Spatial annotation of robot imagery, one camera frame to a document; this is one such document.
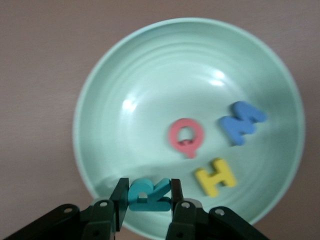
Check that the teal foam letter R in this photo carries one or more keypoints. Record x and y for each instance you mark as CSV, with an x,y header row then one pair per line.
x,y
160,205

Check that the green plate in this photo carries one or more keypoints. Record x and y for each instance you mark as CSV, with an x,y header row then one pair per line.
x,y
150,100

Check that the yellow foam letter H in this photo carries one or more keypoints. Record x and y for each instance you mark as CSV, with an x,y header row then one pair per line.
x,y
215,180

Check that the pink foam letter Q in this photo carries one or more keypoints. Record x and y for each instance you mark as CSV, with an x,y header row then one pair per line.
x,y
175,135

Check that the blue foam letter W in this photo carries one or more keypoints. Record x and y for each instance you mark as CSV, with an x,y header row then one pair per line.
x,y
240,125

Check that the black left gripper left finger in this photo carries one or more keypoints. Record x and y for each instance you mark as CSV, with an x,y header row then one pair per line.
x,y
110,212

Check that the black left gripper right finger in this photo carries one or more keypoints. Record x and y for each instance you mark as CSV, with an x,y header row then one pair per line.
x,y
182,217

